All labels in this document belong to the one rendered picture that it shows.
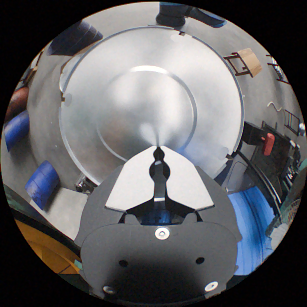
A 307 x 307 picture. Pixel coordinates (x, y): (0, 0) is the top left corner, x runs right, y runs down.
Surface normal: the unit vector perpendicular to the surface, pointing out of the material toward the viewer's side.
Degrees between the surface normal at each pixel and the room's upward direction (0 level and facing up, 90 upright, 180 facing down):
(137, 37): 3
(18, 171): 90
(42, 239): 90
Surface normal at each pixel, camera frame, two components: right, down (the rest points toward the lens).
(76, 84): -0.04, 0.49
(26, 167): 1.00, 0.00
